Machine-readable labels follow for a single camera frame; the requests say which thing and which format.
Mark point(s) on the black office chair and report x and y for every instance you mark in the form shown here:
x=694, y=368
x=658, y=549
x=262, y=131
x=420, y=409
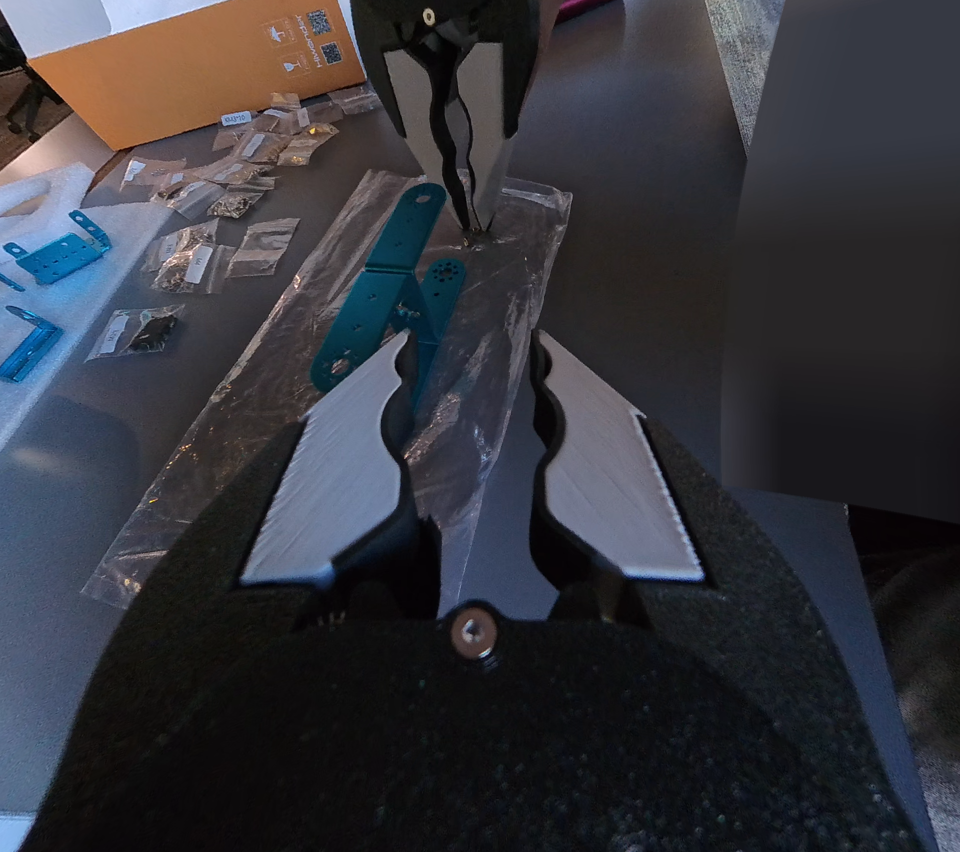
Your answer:
x=30, y=94

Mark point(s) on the blue flanged bracket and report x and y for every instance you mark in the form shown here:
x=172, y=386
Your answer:
x=30, y=349

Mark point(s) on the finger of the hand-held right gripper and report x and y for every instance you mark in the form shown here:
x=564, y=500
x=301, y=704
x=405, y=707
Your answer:
x=491, y=109
x=412, y=101

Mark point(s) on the white foam sheet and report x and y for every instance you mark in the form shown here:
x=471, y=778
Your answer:
x=112, y=221

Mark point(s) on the pile of small hardware bags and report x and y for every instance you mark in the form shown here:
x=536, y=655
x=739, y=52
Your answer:
x=195, y=259

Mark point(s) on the blue metal bracket assembly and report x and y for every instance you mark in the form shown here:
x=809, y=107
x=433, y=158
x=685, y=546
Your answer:
x=382, y=297

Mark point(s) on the orange cardboard box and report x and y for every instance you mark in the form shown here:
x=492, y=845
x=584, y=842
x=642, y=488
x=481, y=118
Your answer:
x=187, y=79

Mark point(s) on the blue perforated bracket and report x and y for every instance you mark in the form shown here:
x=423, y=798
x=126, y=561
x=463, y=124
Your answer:
x=60, y=259

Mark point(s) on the grey desk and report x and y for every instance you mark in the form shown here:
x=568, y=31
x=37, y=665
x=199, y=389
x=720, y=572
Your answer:
x=637, y=229

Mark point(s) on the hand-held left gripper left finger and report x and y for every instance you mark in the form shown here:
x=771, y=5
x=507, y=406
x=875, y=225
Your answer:
x=337, y=477

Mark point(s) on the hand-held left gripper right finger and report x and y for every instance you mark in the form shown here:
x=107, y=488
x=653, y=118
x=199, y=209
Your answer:
x=615, y=492

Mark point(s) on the large clear plastic bag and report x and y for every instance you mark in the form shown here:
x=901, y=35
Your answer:
x=210, y=462

